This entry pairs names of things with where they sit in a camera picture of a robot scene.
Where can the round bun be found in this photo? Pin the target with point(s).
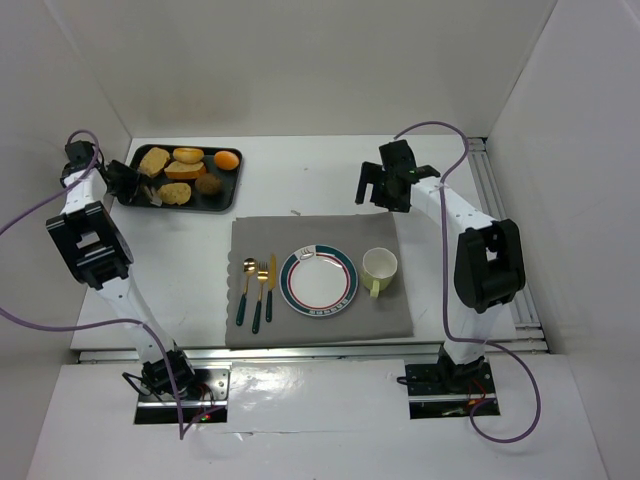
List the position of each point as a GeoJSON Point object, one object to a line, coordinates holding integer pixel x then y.
{"type": "Point", "coordinates": [188, 155]}

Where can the gold knife green handle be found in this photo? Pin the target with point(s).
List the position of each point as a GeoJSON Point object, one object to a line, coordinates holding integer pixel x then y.
{"type": "Point", "coordinates": [271, 285]}

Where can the seeded bread slice front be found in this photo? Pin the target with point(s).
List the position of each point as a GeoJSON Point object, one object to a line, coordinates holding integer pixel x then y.
{"type": "Point", "coordinates": [176, 193]}

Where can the aluminium rail right side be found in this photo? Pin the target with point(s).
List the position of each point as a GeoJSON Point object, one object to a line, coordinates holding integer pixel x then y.
{"type": "Point", "coordinates": [518, 324]}

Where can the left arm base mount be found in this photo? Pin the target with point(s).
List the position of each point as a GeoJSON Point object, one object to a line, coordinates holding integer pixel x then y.
{"type": "Point", "coordinates": [206, 400]}

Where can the gold fork green handle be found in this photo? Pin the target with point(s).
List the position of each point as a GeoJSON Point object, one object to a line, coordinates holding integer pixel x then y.
{"type": "Point", "coordinates": [262, 277]}

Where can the seeded bread slice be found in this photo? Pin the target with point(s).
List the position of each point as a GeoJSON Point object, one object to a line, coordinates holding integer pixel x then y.
{"type": "Point", "coordinates": [176, 193]}
{"type": "Point", "coordinates": [154, 162]}

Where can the white plate green rim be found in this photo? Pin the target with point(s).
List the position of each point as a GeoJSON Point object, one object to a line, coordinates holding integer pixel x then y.
{"type": "Point", "coordinates": [318, 281]}

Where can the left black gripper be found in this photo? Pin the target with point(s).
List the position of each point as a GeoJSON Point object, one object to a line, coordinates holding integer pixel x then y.
{"type": "Point", "coordinates": [132, 182]}

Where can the orange fruit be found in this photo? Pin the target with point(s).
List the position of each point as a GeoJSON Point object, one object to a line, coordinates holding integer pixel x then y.
{"type": "Point", "coordinates": [226, 160]}

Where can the aluminium rail front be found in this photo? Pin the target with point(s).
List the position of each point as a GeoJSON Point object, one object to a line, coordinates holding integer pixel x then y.
{"type": "Point", "coordinates": [317, 352]}

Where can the light yellow mug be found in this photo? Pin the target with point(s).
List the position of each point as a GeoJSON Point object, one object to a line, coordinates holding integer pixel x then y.
{"type": "Point", "coordinates": [379, 267]}

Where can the gold spoon green handle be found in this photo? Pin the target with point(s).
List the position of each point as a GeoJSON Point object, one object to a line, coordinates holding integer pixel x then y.
{"type": "Point", "coordinates": [249, 269]}

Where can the aluminium rail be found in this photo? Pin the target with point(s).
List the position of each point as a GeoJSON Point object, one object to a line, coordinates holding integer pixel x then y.
{"type": "Point", "coordinates": [317, 352]}
{"type": "Point", "coordinates": [518, 324]}

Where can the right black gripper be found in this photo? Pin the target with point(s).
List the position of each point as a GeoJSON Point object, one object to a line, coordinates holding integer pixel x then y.
{"type": "Point", "coordinates": [376, 185]}

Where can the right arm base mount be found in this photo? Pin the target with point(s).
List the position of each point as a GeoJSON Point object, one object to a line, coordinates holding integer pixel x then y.
{"type": "Point", "coordinates": [447, 390]}

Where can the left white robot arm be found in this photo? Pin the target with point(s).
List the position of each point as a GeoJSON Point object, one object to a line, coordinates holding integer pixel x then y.
{"type": "Point", "coordinates": [98, 256]}

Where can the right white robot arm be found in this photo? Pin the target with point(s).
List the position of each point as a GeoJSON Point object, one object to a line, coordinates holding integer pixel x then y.
{"type": "Point", "coordinates": [484, 263]}

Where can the brown muffin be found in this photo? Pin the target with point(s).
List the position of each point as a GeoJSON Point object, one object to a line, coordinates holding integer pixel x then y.
{"type": "Point", "coordinates": [209, 184]}

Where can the grey placemat cloth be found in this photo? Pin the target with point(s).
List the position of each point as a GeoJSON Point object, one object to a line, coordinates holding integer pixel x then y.
{"type": "Point", "coordinates": [366, 318]}

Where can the orange cake slice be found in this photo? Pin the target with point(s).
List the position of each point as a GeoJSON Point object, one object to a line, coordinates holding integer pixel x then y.
{"type": "Point", "coordinates": [183, 171]}

